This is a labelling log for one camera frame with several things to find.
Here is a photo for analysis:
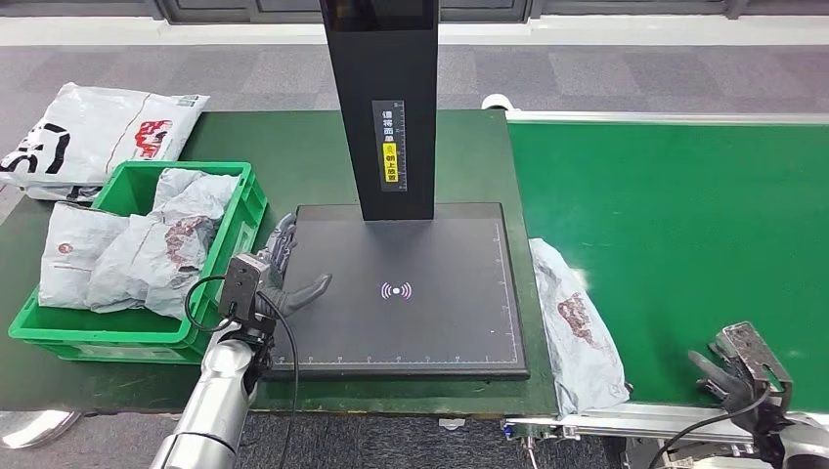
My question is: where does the black yellow label sticker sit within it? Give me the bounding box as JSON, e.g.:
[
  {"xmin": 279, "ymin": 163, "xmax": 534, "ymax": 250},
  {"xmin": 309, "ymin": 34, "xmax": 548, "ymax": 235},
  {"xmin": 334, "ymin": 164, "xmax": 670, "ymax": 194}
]
[{"xmin": 371, "ymin": 99, "xmax": 408, "ymax": 192}]

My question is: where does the grey parcel with red print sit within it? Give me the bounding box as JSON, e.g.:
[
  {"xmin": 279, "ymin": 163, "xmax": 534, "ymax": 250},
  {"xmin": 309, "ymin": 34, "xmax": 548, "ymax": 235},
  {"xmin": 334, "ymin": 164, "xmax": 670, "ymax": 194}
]
[{"xmin": 528, "ymin": 237, "xmax": 632, "ymax": 419}]

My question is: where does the flat white parcel underneath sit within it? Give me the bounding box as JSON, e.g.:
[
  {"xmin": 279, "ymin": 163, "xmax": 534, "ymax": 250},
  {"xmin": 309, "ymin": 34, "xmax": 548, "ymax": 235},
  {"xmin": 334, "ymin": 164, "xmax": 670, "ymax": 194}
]
[{"xmin": 22, "ymin": 184, "xmax": 105, "ymax": 203}]

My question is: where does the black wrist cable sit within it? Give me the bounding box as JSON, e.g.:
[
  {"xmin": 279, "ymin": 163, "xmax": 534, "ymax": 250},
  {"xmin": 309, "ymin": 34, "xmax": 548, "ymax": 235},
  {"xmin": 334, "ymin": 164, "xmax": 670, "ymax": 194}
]
[
  {"xmin": 647, "ymin": 385, "xmax": 773, "ymax": 469},
  {"xmin": 184, "ymin": 276, "xmax": 300, "ymax": 469}
]

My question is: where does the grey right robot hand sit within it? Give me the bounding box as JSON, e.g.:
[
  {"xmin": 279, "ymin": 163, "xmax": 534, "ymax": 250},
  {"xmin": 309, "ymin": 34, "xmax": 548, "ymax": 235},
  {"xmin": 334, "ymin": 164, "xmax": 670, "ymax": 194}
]
[{"xmin": 687, "ymin": 349, "xmax": 763, "ymax": 429}]

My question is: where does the black inbound scanner machine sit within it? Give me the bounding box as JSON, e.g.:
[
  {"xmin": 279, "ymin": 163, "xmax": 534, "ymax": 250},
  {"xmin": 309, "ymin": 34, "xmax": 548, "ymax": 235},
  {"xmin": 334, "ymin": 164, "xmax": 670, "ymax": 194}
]
[{"xmin": 268, "ymin": 0, "xmax": 531, "ymax": 381}]

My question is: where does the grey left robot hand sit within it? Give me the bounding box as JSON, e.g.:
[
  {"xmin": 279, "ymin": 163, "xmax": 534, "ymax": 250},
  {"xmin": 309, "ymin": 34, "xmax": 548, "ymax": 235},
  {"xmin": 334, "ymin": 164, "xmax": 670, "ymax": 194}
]
[{"xmin": 257, "ymin": 213, "xmax": 333, "ymax": 320}]

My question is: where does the plain grey parcel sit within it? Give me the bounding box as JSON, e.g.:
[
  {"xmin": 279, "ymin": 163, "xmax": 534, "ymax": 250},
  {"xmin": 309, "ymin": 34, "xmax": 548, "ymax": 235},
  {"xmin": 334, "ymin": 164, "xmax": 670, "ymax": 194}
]
[{"xmin": 85, "ymin": 168, "xmax": 241, "ymax": 322}]

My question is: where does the chrome round base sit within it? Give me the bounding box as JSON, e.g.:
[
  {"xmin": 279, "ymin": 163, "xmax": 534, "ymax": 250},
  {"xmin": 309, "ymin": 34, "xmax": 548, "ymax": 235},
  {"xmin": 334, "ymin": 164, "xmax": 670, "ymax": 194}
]
[{"xmin": 0, "ymin": 408, "xmax": 82, "ymax": 450}]

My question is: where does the green conveyor belt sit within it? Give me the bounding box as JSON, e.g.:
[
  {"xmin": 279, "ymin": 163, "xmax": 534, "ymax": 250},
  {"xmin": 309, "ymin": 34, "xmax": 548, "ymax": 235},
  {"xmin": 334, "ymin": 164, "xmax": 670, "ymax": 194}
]
[{"xmin": 503, "ymin": 110, "xmax": 829, "ymax": 469}]

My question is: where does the grey parcel with round logo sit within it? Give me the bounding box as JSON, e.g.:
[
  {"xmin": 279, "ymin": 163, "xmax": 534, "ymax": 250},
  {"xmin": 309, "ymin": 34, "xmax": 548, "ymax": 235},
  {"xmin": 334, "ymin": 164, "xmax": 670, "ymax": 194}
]
[{"xmin": 37, "ymin": 201, "xmax": 131, "ymax": 311}]

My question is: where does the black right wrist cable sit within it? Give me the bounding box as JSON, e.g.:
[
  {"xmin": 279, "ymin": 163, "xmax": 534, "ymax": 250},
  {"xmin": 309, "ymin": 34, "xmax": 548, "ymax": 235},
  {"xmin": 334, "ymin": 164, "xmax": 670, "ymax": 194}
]
[{"xmin": 647, "ymin": 385, "xmax": 773, "ymax": 469}]

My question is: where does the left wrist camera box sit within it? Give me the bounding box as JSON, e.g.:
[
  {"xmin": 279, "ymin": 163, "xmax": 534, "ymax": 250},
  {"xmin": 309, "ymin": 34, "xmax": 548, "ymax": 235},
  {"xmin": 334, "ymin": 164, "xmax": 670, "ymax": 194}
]
[{"xmin": 218, "ymin": 252, "xmax": 271, "ymax": 326}]

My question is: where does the dark green table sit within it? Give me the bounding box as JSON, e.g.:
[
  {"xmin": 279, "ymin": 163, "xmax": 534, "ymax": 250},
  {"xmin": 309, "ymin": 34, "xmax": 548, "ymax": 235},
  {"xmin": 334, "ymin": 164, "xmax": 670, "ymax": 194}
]
[{"xmin": 0, "ymin": 109, "xmax": 559, "ymax": 415}]

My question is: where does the green plastic crate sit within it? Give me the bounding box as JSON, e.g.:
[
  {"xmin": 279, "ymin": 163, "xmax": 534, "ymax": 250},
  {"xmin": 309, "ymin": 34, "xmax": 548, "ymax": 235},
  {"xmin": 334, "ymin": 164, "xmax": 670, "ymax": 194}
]
[{"xmin": 7, "ymin": 160, "xmax": 270, "ymax": 365}]

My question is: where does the white parcel with black print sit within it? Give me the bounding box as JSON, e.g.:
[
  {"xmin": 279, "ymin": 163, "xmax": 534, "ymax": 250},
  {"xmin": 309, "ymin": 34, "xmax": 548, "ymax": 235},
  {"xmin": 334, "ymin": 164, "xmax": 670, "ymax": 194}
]
[{"xmin": 0, "ymin": 82, "xmax": 211, "ymax": 189}]

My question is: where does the white cable under conveyor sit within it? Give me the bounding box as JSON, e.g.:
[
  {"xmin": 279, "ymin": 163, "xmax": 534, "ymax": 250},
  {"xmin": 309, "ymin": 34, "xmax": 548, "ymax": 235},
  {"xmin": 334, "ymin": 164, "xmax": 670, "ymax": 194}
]
[{"xmin": 511, "ymin": 437, "xmax": 540, "ymax": 469}]

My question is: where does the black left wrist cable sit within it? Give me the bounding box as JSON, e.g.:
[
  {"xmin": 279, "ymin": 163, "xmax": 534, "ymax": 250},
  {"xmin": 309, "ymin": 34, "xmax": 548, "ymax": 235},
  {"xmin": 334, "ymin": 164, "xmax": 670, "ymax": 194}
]
[{"xmin": 184, "ymin": 276, "xmax": 300, "ymax": 469}]

